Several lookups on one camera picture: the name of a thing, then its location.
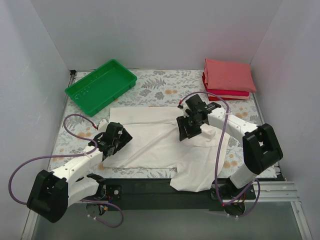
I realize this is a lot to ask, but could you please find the white t-shirt red print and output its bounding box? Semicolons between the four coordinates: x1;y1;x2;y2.
103;106;230;192

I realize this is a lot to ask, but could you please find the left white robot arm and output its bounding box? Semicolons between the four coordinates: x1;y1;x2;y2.
26;122;133;223

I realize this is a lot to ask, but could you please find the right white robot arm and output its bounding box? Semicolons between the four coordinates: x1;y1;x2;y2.
176;94;283;199

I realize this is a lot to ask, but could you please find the magenta folded t-shirt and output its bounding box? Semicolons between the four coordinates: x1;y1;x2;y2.
207;89;250;97

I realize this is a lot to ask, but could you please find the floral patterned table mat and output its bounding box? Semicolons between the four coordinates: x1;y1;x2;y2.
48;69;277;179

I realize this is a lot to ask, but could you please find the salmon pink folded t-shirt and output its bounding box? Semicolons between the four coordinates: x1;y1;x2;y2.
204;58;257;93

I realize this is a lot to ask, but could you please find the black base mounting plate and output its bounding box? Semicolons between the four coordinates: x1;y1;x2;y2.
77;177;257;212

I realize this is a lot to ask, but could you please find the green plastic tray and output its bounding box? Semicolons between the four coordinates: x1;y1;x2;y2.
65;59;137;117

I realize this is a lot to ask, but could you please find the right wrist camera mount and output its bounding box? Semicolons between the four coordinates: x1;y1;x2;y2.
177;100;192;118

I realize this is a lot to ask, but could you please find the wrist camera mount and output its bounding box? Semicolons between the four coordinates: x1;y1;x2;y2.
177;100;192;118
95;118;109;133

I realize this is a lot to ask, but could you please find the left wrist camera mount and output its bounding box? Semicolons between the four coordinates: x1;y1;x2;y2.
95;118;109;133

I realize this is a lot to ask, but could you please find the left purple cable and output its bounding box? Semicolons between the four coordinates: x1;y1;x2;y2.
8;113;125;228

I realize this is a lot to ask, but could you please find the purple cable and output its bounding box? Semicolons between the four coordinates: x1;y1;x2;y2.
8;113;125;228
178;91;261;218

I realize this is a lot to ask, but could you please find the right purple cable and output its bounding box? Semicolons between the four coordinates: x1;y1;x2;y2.
178;91;261;218

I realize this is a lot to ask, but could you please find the aluminium frame rail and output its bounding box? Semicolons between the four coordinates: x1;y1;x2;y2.
22;181;312;240

